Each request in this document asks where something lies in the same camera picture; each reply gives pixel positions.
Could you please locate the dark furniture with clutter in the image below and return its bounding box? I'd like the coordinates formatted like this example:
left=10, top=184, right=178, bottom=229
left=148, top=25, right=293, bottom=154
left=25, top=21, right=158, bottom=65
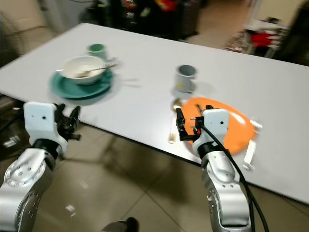
left=84, top=0, right=202, bottom=40

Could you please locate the red item on shelf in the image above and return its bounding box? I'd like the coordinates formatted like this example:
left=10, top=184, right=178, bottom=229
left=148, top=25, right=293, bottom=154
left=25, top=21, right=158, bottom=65
left=251, top=29, right=279, bottom=48

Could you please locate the standing fan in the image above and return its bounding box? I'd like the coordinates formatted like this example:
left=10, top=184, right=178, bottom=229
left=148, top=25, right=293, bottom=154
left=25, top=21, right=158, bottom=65
left=0, top=10, right=26, bottom=68

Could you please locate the orange plate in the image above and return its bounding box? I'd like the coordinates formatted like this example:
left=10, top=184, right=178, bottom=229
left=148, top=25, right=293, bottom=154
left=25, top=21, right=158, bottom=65
left=181, top=96, right=257, bottom=156

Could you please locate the teal plate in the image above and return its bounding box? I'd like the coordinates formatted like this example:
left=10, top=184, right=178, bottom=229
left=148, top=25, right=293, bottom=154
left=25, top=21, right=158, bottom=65
left=49, top=68, right=114, bottom=101

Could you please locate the white bowl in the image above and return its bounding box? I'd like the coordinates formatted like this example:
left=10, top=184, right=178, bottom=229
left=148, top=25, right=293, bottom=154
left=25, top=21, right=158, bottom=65
left=60, top=55, right=113, bottom=86

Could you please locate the gold spoon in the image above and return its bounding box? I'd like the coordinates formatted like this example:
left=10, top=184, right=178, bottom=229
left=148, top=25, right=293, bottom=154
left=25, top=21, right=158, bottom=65
left=168, top=98, right=182, bottom=145

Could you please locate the white plastic cutlery piece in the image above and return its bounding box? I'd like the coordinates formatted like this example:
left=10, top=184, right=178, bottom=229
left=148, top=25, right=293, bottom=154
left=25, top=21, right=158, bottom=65
left=242, top=118, right=264, bottom=171

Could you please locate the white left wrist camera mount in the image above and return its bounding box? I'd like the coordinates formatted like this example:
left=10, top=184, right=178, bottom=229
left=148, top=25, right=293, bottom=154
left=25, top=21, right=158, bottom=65
left=24, top=101, right=61, bottom=145

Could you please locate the dark robot foot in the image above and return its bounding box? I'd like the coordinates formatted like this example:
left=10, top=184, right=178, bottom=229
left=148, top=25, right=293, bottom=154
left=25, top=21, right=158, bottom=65
left=101, top=217, right=140, bottom=232

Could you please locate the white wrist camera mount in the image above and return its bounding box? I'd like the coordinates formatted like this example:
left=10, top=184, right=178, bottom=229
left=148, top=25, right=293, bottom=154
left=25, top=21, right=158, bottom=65
left=192, top=108, right=230, bottom=146
left=24, top=101, right=61, bottom=145

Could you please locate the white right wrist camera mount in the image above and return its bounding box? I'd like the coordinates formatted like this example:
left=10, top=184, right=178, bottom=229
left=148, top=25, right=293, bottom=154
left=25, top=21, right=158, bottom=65
left=192, top=108, right=230, bottom=146

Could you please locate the silver metal spoon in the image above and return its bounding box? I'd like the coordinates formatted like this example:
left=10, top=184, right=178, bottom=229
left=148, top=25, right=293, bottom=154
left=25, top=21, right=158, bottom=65
left=77, top=58, right=119, bottom=78

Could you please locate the white shelf rack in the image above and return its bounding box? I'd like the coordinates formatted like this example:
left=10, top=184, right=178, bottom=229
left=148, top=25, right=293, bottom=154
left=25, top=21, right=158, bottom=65
left=241, top=17, right=293, bottom=55

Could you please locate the grey mug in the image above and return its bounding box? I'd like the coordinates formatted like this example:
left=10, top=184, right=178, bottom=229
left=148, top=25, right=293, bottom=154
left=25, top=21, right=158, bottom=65
left=174, top=64, right=198, bottom=94

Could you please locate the small green cup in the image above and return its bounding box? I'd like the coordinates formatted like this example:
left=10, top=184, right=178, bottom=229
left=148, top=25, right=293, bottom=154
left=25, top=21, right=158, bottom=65
left=86, top=43, right=107, bottom=60

